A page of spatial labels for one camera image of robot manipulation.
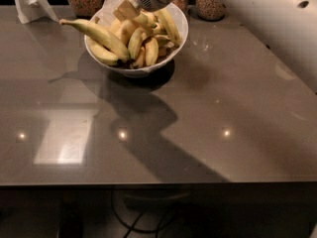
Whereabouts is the black cable under table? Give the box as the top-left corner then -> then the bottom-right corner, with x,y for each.
110,190 -> 186,238

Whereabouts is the right glass jar of grains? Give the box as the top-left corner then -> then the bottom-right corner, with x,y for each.
196,0 -> 226,21

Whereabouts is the long banana over bowl rim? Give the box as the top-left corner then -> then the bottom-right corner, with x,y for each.
59,19 -> 130,61

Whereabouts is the short front banana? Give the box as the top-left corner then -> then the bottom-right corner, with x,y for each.
145,38 -> 159,66

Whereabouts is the pale peeled-looking banana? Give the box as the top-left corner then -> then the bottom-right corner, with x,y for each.
115,20 -> 140,46

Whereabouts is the small front banana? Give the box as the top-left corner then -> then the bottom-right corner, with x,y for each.
132,47 -> 146,68

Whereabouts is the centre curved banana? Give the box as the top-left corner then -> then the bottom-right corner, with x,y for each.
128,27 -> 153,60

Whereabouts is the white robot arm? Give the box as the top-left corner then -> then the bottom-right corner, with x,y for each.
128,0 -> 317,92

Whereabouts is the white ceramic bowl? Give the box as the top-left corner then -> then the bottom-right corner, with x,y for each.
84,4 -> 188,78

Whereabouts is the left white paper stand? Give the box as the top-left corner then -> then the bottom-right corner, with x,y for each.
14,0 -> 58,24

